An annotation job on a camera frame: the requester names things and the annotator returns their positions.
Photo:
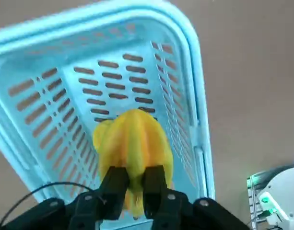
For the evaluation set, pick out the light blue plastic basket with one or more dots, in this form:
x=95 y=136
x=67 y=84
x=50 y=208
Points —
x=197 y=95

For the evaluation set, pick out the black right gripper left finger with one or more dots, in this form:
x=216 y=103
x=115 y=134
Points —
x=113 y=187

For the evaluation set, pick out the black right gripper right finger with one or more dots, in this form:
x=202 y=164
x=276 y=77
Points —
x=154 y=187

